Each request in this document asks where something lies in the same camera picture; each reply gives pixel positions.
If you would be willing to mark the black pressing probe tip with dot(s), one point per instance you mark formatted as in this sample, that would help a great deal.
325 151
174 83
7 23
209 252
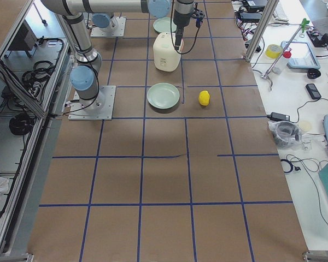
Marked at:
178 37

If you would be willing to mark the black cylindrical tool body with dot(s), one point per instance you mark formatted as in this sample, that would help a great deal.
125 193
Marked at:
181 16

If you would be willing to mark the cream white rice cooker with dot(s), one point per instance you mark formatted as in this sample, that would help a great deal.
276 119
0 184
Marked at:
166 57

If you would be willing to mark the green plate far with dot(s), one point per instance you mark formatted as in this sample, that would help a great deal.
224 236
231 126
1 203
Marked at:
164 24

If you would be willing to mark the green plate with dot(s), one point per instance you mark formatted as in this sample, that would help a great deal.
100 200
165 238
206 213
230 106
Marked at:
164 24
163 95

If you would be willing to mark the black power supply top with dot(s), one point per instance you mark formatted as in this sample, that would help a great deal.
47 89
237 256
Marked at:
249 17

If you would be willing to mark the green plate near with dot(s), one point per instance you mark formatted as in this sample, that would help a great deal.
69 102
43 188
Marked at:
163 95

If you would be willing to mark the yellow lemon toy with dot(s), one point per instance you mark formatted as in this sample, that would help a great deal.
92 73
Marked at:
204 98

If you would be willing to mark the yellow tape roll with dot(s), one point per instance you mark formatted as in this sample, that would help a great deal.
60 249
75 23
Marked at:
273 51

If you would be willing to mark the metal rod with green clip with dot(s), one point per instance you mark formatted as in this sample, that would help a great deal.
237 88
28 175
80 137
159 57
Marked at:
304 24

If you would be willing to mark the red cap bottle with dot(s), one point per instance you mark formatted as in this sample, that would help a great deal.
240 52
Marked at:
282 62

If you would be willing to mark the teach pendant upper right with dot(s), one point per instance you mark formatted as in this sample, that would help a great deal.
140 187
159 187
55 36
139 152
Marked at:
302 56

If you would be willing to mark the black power adapter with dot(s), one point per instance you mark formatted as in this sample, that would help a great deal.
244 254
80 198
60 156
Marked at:
277 117

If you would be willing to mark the black phone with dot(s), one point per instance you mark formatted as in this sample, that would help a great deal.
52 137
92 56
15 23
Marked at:
313 91

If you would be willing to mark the plastic bag with parts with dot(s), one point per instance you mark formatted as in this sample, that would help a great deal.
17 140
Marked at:
285 134

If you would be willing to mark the black control box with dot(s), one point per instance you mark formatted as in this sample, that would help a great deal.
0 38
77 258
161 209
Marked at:
24 40

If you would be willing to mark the aluminium frame post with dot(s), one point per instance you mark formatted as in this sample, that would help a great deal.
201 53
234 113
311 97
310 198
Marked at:
261 27

